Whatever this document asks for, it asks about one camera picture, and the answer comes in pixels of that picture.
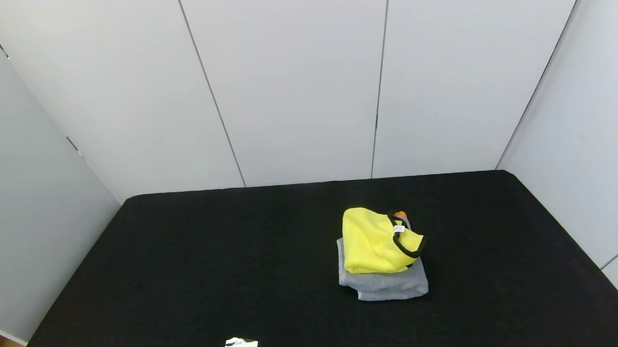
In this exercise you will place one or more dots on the black table cloth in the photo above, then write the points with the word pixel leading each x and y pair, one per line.
pixel 188 278

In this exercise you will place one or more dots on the grey towel with orange marks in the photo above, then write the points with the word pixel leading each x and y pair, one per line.
pixel 387 286

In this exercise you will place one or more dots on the small white tag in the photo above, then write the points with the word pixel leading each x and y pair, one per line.
pixel 399 229

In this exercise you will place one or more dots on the yellow towel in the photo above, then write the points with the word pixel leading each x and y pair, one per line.
pixel 369 244

